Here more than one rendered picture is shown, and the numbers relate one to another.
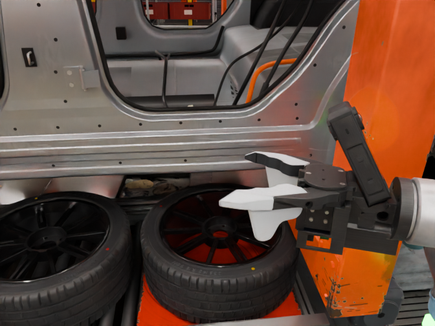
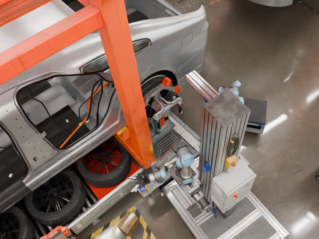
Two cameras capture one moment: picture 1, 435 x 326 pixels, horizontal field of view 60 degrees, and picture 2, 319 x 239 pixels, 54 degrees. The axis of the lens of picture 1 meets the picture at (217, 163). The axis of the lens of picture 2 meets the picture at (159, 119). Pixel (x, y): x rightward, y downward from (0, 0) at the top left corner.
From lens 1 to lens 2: 2.58 m
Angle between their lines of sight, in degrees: 33
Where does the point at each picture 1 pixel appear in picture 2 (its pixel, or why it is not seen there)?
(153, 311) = (98, 190)
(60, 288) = (75, 203)
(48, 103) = (43, 164)
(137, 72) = (32, 113)
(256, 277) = (123, 169)
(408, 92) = (142, 136)
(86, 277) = (79, 196)
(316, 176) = (138, 181)
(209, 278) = (111, 176)
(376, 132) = (139, 144)
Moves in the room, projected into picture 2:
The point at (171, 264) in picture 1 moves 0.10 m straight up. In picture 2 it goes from (98, 179) to (97, 175)
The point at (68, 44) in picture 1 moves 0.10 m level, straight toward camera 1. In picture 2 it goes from (45, 149) to (51, 154)
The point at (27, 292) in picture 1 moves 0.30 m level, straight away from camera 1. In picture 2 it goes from (68, 209) to (46, 201)
